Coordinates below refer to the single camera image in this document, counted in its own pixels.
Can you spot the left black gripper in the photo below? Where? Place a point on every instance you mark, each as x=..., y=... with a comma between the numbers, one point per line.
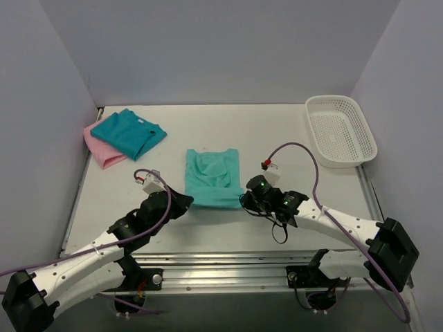
x=176, y=203

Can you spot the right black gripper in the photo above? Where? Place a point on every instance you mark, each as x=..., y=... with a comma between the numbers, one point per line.
x=250, y=201

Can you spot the mint green t shirt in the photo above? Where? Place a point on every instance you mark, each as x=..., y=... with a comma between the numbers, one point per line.
x=212, y=179

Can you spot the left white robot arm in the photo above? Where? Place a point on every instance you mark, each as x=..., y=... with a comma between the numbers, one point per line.
x=34, y=299

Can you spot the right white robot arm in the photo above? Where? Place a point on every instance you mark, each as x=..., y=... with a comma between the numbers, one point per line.
x=382, y=250

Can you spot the white perforated plastic basket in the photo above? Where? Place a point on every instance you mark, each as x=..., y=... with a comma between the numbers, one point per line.
x=339, y=133

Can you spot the folded pink t shirt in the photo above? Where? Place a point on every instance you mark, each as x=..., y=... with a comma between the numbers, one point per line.
x=104, y=154

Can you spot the folded teal t shirt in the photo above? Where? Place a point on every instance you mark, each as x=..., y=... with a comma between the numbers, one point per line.
x=128, y=133

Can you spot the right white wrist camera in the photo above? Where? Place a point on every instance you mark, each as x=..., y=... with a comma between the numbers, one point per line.
x=271, y=172

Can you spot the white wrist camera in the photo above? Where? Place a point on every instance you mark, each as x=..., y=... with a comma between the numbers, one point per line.
x=149, y=181
x=271, y=172

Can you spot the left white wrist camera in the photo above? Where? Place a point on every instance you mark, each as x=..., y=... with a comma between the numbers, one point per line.
x=149, y=181

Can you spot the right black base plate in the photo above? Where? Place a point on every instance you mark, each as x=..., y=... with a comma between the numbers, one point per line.
x=303, y=276

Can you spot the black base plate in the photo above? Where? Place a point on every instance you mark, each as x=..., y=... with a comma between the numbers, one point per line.
x=149, y=279
x=303, y=276

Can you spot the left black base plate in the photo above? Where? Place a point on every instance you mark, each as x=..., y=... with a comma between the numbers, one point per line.
x=149, y=279

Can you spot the aluminium frame rail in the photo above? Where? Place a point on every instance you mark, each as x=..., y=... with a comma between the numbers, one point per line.
x=210, y=250

